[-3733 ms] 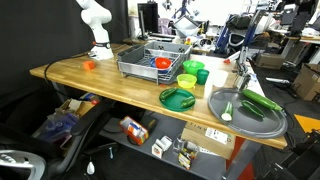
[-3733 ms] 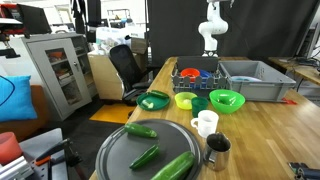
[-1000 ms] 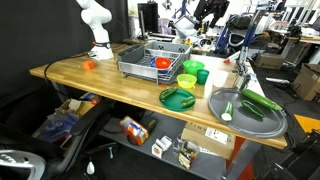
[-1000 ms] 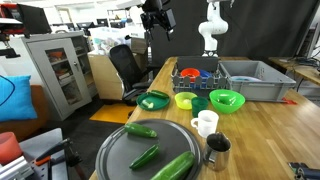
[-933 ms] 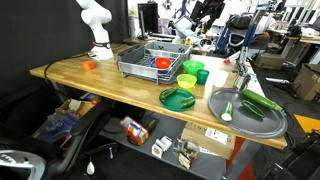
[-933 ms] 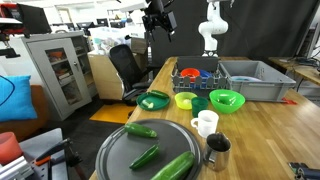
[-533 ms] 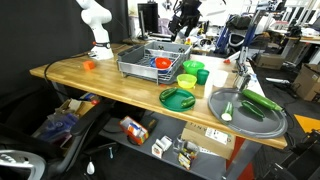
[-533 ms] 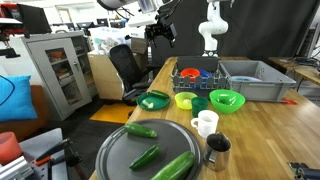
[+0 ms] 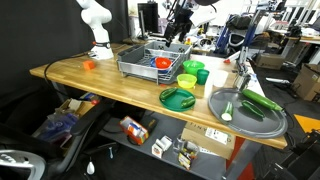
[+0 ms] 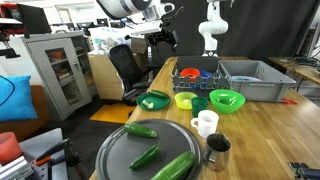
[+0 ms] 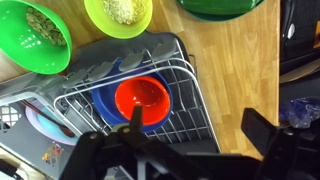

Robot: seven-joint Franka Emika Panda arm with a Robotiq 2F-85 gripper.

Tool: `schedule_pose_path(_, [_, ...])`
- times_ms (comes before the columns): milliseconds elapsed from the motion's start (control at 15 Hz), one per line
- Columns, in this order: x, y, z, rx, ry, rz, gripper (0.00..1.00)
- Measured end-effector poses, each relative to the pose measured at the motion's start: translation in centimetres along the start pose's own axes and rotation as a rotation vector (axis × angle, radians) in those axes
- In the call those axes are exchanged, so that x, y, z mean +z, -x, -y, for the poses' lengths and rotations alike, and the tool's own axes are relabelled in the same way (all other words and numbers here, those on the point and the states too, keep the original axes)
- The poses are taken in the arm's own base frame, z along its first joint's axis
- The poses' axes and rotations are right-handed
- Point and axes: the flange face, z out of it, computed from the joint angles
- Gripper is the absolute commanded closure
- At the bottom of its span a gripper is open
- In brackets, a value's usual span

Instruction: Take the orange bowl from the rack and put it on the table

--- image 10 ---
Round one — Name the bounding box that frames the blue pillow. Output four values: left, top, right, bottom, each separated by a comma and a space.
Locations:
0, 75, 38, 123

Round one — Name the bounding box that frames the dark green plate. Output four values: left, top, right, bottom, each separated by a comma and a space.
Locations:
136, 91, 171, 111

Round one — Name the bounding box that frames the wooden side desk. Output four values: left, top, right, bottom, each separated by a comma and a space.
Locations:
268, 56, 320, 86

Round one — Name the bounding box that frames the pink plastic cup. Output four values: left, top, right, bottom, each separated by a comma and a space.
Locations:
0, 131, 23, 166

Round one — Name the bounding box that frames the large long cucumber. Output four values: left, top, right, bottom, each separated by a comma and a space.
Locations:
150, 150, 196, 180

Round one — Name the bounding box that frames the whole cucumber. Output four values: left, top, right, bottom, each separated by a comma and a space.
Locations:
148, 89, 170, 100

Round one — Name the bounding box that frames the black clamp with orange grip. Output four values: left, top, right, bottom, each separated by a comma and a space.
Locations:
34, 138, 84, 180

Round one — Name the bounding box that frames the black backdrop curtain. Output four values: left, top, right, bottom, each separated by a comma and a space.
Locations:
151, 0, 320, 63

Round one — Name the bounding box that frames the black monitor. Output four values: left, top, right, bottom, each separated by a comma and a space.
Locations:
16, 3, 53, 35

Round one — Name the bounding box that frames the dark device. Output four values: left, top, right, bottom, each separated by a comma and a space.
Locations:
288, 162, 320, 180

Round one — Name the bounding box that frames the grey plastic bin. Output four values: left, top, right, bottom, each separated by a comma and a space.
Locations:
218, 59, 297, 103

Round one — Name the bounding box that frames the small red clip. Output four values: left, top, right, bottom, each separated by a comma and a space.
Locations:
281, 97, 298, 105

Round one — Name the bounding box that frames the black office chair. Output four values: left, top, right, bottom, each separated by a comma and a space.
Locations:
108, 44, 158, 107

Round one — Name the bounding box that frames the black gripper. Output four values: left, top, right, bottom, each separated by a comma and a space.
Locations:
145, 29, 180, 53

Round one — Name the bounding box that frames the grey dish rack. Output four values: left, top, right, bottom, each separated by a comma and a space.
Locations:
170, 55, 231, 94

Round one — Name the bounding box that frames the metal cup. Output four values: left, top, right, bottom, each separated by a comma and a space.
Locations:
203, 132, 232, 173

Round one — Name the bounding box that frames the pale blue plate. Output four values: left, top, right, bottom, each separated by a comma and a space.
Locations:
229, 75, 264, 83

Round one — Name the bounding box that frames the large bright green bowl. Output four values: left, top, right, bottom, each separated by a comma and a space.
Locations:
209, 88, 246, 115

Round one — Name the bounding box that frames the short cut cucumber piece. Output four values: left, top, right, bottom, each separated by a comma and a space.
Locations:
141, 99, 155, 110

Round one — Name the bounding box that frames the small slim cucumber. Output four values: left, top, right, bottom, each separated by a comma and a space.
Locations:
129, 143, 161, 170

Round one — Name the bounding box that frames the grey side table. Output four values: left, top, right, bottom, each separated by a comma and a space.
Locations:
0, 128, 69, 180

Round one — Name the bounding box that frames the white mug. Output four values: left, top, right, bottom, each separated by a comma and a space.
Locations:
190, 109, 220, 139

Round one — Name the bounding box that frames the round grey tray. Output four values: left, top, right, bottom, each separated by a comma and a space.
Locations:
95, 118, 203, 180

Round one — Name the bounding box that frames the blue plastic bowl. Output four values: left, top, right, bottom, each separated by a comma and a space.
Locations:
199, 69, 214, 88

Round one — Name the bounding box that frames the cut-end cucumber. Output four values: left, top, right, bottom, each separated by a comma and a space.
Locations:
123, 122, 158, 139

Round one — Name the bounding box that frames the light wooden cabinet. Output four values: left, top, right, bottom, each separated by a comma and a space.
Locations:
87, 51, 148, 101

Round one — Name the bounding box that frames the grey glass-door cabinet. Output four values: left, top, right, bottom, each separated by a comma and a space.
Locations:
20, 30, 98, 122

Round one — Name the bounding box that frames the orange sofa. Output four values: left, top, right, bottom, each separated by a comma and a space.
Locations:
0, 84, 48, 143

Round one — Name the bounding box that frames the dark green plastic cup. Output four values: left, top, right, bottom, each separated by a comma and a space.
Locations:
191, 96, 209, 118

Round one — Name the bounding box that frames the small yellow-green bowl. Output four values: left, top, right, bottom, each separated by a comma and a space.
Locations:
174, 91, 198, 111

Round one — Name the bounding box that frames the yellow floor mat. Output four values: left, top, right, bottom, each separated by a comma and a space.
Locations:
89, 103, 137, 125

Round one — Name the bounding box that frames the orange plastic bowl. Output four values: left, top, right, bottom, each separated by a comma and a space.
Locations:
180, 67, 201, 83

